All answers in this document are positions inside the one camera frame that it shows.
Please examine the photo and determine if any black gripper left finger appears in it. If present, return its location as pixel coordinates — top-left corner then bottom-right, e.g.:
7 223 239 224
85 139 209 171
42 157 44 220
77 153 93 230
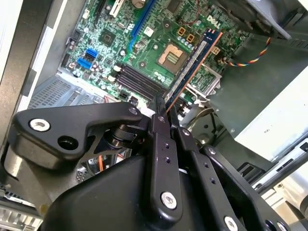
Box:
4 93 184 224

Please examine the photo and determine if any blue RAM stick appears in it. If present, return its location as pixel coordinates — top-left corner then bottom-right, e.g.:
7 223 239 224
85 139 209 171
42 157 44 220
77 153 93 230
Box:
165 27 223 113

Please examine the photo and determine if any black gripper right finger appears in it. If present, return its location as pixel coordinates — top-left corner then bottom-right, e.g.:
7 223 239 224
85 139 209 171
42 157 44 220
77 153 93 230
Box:
167 107 291 231

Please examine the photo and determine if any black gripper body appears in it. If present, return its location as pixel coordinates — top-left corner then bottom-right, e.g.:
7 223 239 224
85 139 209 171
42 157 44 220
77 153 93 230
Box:
40 154 226 231

